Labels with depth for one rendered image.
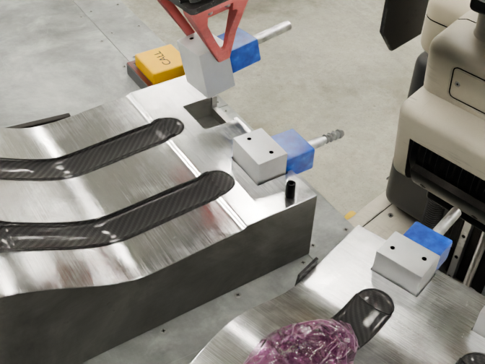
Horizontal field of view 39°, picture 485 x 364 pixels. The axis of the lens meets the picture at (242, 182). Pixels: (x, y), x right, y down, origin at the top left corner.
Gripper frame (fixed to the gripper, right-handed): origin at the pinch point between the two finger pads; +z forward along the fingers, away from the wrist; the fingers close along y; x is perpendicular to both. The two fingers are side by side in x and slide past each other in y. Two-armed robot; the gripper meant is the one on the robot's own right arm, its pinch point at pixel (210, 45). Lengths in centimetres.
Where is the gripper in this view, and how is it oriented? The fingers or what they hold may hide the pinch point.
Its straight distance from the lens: 76.4
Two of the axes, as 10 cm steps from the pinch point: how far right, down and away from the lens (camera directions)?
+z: 1.6, 7.5, 6.4
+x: 8.3, -4.6, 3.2
